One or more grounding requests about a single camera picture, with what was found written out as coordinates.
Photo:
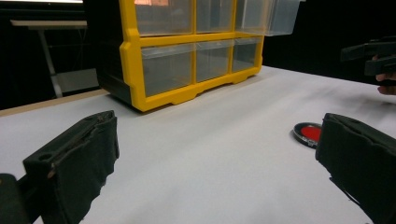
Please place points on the round black-rimmed red disc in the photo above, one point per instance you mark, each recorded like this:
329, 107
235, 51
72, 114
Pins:
311, 133

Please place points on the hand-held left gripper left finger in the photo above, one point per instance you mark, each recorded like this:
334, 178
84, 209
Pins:
77, 161

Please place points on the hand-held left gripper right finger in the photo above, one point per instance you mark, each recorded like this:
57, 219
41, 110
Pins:
364, 161

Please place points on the yellow drawer cabinet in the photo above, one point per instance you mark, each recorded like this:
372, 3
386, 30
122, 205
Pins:
132, 62

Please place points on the white side table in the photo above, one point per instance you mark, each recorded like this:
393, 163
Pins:
46, 24

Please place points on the clear plastic drawer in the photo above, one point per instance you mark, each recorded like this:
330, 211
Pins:
214, 60
246, 54
166, 70
267, 15
163, 15
214, 14

